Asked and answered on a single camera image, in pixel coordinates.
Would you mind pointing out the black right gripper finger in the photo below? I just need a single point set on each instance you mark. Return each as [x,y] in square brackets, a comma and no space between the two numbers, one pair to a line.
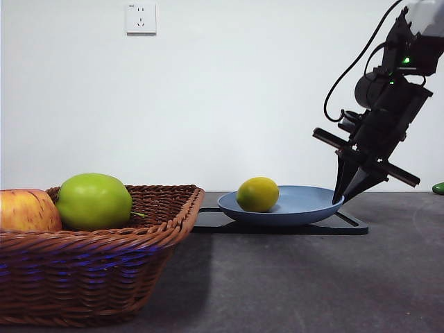
[343,173]
[371,177]

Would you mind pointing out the blue round plate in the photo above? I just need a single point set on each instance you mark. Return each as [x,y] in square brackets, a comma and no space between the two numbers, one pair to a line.
[298,211]

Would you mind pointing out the yellow green lemon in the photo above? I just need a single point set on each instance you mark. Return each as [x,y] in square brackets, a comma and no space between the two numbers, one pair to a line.
[258,194]

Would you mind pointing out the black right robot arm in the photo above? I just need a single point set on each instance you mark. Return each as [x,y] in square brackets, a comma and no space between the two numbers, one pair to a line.
[425,52]

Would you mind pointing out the brown woven wicker basket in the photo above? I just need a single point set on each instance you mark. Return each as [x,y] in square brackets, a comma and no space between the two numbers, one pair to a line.
[86,274]

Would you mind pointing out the flat black tray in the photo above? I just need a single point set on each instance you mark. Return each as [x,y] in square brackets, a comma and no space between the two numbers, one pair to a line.
[340,227]

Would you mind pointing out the green vegetable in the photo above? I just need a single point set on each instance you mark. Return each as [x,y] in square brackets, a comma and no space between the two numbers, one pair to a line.
[438,188]

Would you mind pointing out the green apple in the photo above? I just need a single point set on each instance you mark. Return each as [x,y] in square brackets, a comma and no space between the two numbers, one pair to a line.
[93,201]

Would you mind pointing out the red yellow apple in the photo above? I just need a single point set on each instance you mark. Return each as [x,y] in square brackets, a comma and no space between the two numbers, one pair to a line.
[24,211]

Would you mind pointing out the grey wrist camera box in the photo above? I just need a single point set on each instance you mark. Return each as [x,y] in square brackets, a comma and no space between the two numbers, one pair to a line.
[350,121]

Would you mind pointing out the white wall socket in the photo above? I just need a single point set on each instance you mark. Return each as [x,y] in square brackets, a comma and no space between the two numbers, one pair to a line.
[141,18]

